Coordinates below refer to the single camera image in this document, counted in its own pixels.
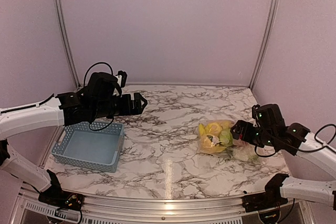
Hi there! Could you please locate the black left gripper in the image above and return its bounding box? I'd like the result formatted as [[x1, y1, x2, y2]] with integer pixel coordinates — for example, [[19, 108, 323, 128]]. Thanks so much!
[[91, 92, 148, 119]]

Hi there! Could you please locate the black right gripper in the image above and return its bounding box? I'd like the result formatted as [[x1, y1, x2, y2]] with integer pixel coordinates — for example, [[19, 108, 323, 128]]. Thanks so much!
[[230, 120, 276, 147]]

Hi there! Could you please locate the clear zip top bag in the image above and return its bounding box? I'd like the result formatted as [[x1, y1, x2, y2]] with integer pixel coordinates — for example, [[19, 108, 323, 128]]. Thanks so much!
[[197, 120, 258, 162]]

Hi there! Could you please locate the white green fake cabbage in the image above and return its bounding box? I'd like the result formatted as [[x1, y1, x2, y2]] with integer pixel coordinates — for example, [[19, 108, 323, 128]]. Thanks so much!
[[232, 145, 258, 162]]

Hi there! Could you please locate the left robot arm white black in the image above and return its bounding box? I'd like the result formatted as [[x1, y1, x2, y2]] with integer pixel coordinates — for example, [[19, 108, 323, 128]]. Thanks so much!
[[1, 70, 148, 206]]

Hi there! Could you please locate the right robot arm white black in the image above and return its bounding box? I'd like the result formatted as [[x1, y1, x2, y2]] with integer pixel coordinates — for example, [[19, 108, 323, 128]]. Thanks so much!
[[230, 104, 335, 212]]

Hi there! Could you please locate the green fake lettuce leaf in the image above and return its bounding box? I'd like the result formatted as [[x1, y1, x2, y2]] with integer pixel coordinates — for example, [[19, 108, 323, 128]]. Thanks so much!
[[219, 129, 233, 147]]

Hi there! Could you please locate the yellow fake fruit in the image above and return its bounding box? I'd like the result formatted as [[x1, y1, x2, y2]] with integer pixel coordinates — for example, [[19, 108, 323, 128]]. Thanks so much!
[[198, 120, 234, 155]]

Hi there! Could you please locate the light blue plastic basket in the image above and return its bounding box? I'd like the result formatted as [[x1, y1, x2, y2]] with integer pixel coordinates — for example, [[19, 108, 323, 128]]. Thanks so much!
[[51, 121, 124, 173]]

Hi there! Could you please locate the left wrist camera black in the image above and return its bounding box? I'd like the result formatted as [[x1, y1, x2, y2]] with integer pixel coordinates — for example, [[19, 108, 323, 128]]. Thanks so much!
[[115, 70, 128, 88]]

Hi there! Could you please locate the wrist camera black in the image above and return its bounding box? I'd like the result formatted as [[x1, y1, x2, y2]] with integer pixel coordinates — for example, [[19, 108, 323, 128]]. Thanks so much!
[[115, 70, 128, 88], [252, 104, 286, 129]]

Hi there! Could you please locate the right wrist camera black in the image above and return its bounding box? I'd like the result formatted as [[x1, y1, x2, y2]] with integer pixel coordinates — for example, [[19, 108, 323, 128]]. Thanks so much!
[[252, 104, 286, 129]]

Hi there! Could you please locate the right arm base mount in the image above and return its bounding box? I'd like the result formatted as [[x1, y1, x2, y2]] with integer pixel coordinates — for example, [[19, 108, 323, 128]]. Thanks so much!
[[242, 173, 289, 212]]

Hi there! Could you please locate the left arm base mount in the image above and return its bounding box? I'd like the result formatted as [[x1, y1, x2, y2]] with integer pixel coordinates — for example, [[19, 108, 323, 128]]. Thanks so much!
[[38, 170, 84, 211]]

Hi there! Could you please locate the front aluminium rail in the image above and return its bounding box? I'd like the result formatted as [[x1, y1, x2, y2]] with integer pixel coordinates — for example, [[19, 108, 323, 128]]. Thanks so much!
[[9, 183, 316, 223]]

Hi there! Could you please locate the left aluminium frame post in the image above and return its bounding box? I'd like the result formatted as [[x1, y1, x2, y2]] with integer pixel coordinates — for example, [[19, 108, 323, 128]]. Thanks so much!
[[54, 0, 80, 89]]

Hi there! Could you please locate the aluminium frame post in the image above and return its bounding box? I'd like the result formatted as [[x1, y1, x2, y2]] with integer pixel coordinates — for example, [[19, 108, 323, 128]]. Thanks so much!
[[249, 0, 279, 90], [54, 0, 80, 89]]

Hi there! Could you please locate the right aluminium frame post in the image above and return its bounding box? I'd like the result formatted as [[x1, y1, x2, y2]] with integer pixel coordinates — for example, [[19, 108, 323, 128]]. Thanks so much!
[[249, 0, 279, 90]]

